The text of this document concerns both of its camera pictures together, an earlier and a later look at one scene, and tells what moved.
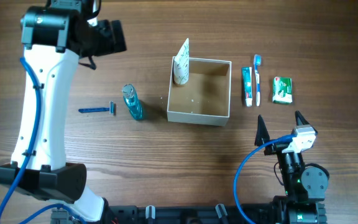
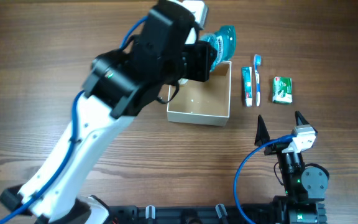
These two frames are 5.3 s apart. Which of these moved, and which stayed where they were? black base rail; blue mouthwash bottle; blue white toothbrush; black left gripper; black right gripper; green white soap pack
Moved: blue mouthwash bottle; black left gripper
Stayed: black right gripper; black base rail; blue white toothbrush; green white soap pack
